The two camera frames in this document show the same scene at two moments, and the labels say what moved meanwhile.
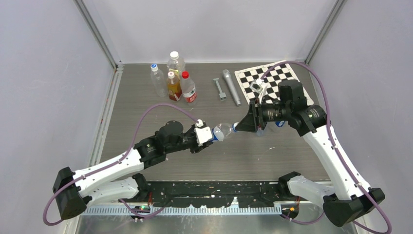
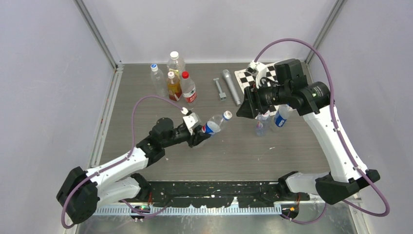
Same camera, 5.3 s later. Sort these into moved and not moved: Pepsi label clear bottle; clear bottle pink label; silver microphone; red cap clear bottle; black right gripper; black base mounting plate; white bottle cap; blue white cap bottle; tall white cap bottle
Moved: Pepsi label clear bottle; black right gripper; white bottle cap
Not moved: red cap clear bottle; silver microphone; tall white cap bottle; black base mounting plate; clear bottle pink label; blue white cap bottle
